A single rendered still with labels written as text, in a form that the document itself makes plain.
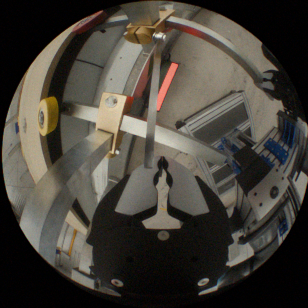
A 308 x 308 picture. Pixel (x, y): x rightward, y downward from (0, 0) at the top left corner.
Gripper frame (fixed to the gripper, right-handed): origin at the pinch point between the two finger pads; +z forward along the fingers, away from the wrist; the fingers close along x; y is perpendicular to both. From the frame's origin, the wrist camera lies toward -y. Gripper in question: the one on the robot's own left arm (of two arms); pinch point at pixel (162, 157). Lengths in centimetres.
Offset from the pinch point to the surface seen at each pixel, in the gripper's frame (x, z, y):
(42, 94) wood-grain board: -25.7, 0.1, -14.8
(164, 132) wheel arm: 0.5, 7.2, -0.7
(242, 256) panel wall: 182, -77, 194
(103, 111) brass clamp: -10.3, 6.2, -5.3
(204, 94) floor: 43, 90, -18
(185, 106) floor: 23, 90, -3
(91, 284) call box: -16.2, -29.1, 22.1
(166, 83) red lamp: 1.3, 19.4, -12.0
